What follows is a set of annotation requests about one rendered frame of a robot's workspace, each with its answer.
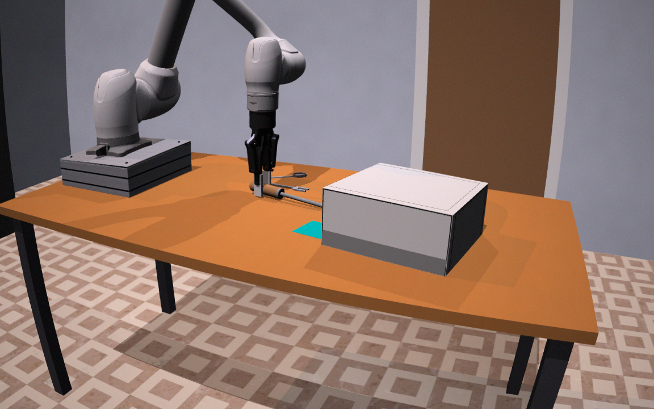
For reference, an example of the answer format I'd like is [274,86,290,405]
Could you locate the grey spoon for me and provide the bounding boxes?
[271,172,307,178]

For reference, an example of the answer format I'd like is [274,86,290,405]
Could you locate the teal square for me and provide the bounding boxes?
[292,221,322,239]

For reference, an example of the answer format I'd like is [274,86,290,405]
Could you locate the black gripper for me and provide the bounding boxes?
[245,110,279,197]

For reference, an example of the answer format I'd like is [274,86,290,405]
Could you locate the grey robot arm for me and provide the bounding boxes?
[86,0,306,157]

